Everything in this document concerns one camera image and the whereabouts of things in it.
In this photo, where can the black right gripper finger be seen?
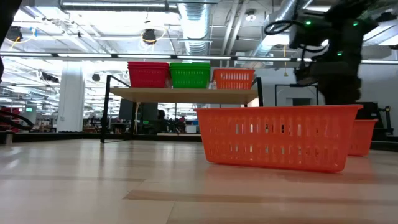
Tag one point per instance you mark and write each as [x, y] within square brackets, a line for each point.
[339, 98]

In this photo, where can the orange plastic basket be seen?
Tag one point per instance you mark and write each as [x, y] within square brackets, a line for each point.
[362, 137]
[233, 82]
[273, 140]

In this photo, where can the green plastic basket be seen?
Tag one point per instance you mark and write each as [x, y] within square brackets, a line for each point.
[189, 63]
[189, 79]
[189, 66]

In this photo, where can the red plastic basket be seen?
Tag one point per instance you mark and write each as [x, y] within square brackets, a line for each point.
[148, 63]
[148, 77]

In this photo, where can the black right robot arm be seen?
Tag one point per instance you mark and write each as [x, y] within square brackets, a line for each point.
[342, 37]

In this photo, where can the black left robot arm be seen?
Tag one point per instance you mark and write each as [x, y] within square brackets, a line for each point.
[4, 12]

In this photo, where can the wooden shelf black metal legs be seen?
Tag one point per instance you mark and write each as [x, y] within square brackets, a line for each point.
[186, 95]

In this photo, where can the black cabinet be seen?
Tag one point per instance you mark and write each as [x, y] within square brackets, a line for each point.
[368, 110]

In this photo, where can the black ceiling-hung device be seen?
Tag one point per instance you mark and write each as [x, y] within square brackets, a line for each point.
[149, 35]

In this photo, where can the long LED light bar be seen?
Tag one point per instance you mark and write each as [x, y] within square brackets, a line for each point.
[143, 56]

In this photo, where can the black monitor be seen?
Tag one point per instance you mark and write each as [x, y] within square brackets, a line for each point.
[126, 109]

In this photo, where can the white square pillar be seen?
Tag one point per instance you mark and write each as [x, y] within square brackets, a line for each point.
[71, 99]

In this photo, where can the red and black machine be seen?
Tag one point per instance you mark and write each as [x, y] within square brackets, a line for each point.
[9, 111]

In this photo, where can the black metal frame stand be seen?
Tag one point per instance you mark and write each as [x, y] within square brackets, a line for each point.
[295, 85]

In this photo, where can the smooth silver ventilation duct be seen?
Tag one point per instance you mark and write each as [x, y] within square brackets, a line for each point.
[287, 9]

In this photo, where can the ribbed silver ventilation duct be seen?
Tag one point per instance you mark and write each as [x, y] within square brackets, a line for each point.
[196, 28]

